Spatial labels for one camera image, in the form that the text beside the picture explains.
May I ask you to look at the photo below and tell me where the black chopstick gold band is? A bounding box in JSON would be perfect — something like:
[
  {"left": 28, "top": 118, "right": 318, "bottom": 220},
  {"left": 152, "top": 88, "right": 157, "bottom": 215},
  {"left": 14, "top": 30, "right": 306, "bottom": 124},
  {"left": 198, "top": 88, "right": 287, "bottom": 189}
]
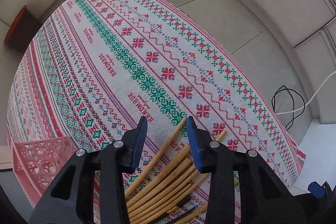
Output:
[{"left": 155, "top": 195, "right": 191, "bottom": 223}]

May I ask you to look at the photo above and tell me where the bamboo chopstick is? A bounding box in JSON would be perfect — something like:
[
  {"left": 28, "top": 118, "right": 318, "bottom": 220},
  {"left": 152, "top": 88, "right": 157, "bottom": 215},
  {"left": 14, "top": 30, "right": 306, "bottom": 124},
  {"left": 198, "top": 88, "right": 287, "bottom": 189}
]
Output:
[
  {"left": 181, "top": 202, "right": 208, "bottom": 223},
  {"left": 127, "top": 157, "right": 191, "bottom": 213},
  {"left": 126, "top": 144, "right": 190, "bottom": 208},
  {"left": 125, "top": 117, "right": 186, "bottom": 198},
  {"left": 129, "top": 165, "right": 198, "bottom": 221}
]

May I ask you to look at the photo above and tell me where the white power cable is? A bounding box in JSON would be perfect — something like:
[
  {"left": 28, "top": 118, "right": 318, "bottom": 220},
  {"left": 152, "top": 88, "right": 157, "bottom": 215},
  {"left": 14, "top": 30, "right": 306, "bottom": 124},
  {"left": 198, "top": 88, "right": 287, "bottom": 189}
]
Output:
[{"left": 274, "top": 71, "right": 336, "bottom": 116}]

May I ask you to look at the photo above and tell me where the embroidered patterned tablecloth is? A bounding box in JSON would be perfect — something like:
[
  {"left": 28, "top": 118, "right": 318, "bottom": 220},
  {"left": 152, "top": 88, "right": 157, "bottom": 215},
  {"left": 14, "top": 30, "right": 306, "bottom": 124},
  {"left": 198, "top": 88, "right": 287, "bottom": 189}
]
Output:
[{"left": 6, "top": 0, "right": 307, "bottom": 224}]

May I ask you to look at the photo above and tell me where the red-rimmed brown trash bin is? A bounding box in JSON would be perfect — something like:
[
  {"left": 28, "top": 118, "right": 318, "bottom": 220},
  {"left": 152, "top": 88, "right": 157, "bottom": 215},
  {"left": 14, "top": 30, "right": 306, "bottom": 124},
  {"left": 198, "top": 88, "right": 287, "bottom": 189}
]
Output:
[{"left": 4, "top": 5, "right": 42, "bottom": 53}]

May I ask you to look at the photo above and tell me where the pink plastic utensil basket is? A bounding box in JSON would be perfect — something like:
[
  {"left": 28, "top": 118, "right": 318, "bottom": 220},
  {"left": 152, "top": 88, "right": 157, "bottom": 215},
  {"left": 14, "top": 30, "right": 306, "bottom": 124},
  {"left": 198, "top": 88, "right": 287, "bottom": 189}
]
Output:
[{"left": 11, "top": 136, "right": 77, "bottom": 206}]

